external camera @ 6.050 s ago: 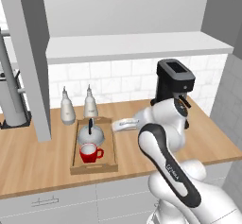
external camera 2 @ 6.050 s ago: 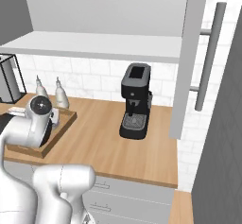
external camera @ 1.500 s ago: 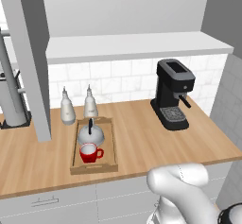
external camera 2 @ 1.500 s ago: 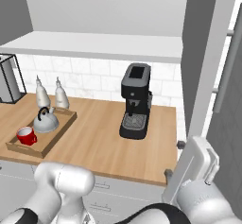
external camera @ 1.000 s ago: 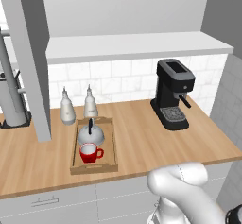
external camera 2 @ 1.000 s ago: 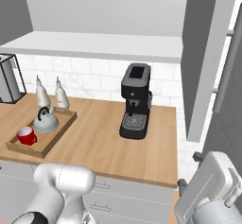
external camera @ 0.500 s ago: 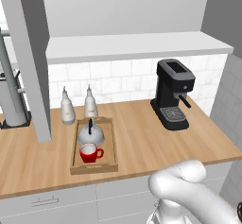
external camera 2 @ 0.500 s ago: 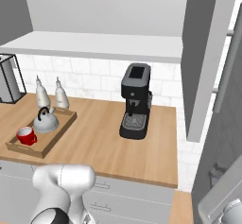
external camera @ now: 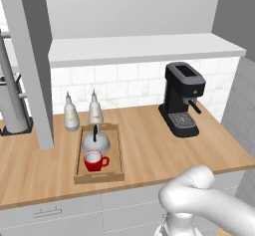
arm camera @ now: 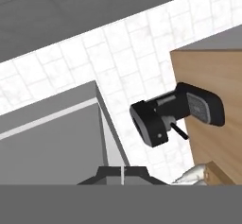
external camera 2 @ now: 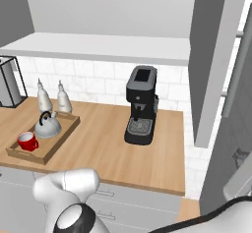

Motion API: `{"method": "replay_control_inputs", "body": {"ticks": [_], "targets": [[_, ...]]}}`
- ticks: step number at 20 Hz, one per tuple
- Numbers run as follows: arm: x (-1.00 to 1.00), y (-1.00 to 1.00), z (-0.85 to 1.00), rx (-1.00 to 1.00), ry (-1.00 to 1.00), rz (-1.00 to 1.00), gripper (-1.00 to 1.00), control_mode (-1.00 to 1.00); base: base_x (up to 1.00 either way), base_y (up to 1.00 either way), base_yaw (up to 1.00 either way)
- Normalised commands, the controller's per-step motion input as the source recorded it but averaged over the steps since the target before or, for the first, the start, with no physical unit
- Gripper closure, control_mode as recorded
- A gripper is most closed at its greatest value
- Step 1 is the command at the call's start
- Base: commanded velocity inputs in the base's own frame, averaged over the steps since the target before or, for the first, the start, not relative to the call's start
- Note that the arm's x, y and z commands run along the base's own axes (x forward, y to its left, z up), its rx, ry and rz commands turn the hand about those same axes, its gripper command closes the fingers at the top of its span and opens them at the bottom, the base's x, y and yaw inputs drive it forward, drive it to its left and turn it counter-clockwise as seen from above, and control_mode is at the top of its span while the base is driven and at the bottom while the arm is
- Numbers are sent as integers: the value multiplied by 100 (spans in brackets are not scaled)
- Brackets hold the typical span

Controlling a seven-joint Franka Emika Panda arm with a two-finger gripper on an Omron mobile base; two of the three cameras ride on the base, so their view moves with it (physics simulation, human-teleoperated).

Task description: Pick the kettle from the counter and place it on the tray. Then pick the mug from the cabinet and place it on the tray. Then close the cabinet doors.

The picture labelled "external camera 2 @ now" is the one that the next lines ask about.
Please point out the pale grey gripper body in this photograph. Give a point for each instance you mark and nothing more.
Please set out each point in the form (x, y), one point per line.
(241, 181)

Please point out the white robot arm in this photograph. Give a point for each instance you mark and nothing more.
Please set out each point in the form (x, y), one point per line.
(65, 186)

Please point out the grey right cabinet door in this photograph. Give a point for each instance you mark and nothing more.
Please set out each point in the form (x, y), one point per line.
(210, 63)

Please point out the grey cabinet door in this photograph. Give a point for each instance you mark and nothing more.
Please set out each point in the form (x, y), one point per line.
(14, 17)
(210, 63)

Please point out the wooden tray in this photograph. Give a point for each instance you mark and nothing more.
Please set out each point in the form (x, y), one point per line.
(57, 142)

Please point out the grey metal kettle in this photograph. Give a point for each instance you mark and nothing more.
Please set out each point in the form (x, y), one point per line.
(48, 128)

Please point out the red mug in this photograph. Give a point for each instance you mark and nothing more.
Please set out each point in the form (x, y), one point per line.
(26, 142)

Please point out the grey base cabinet front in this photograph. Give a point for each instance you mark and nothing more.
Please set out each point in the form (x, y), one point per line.
(16, 201)

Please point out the grey left cabinet door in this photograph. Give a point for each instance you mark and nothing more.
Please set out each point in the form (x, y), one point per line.
(14, 17)

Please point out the dark grey fridge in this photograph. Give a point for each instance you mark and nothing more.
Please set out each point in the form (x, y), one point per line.
(223, 138)

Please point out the grey shallow drawer front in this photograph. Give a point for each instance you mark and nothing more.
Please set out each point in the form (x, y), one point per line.
(144, 196)

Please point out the grey deep drawer front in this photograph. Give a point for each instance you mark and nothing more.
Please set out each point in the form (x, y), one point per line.
(141, 219)

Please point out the black coffee machine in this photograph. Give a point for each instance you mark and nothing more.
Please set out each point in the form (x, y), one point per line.
(141, 102)

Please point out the white bottle with spout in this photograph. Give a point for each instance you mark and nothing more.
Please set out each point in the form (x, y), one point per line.
(64, 101)
(43, 99)

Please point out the grey wall cabinet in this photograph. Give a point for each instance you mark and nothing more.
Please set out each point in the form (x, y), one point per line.
(108, 30)

